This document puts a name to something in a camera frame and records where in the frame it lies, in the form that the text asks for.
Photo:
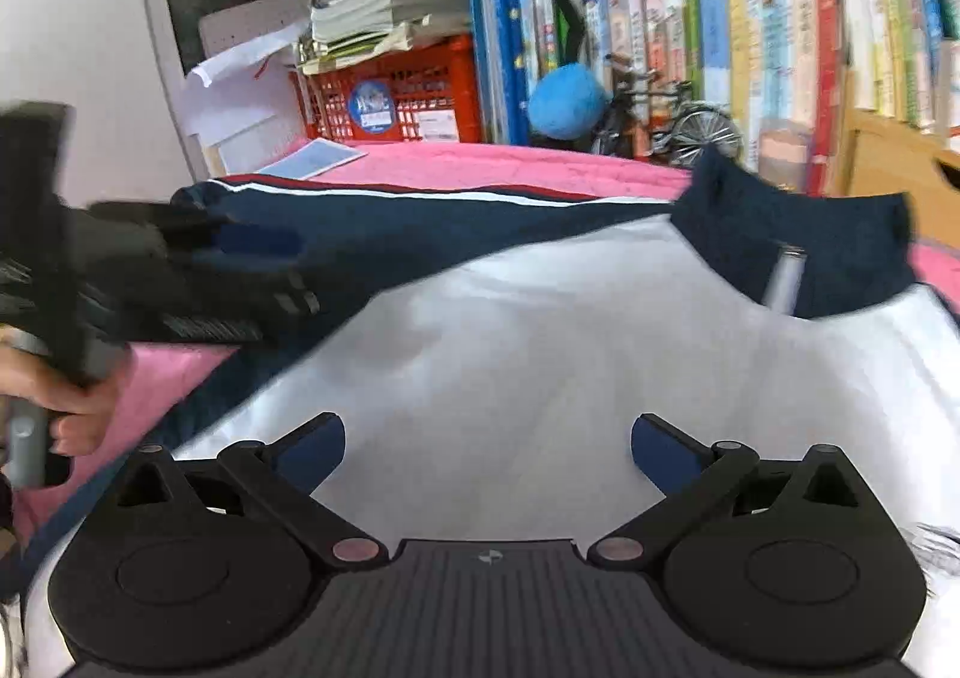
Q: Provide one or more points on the stack of paper booklets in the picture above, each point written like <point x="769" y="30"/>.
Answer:
<point x="390" y="3"/>

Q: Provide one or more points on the person's left hand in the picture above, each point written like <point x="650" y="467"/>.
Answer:
<point x="82" y="415"/>

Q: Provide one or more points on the loose white paper sheets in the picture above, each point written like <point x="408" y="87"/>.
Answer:
<point x="232" y="93"/>

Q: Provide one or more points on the large red plastic crate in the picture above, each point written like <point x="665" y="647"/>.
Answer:
<point x="420" y="78"/>

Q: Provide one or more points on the white and navy jacket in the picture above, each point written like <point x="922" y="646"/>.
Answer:
<point x="525" y="348"/>

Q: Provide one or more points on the pink bed blanket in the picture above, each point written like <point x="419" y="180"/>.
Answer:
<point x="487" y="164"/>

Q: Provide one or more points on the light blue paper sheet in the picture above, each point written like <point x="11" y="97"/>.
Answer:
<point x="311" y="160"/>

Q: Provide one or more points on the blue plush ball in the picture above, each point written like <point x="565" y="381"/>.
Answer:
<point x="566" y="100"/>

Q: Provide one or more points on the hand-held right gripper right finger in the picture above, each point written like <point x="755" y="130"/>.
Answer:
<point x="664" y="453"/>

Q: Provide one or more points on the row of green-spined books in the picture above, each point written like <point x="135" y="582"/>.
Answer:
<point x="892" y="10"/>

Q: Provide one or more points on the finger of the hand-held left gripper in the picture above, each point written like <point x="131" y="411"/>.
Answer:
<point x="225" y="303"/>
<point x="255" y="241"/>

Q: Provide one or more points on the wooden drawer organizer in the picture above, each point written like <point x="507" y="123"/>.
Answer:
<point x="892" y="168"/>

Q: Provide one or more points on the row of colourful picture books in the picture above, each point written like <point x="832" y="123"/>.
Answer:
<point x="712" y="33"/>

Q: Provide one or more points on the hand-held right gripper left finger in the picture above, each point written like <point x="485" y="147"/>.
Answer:
<point x="311" y="445"/>

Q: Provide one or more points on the miniature bicycle model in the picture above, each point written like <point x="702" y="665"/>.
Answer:
<point x="701" y="134"/>

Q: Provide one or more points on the row of tall blue books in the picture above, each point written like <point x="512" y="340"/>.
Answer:
<point x="510" y="10"/>

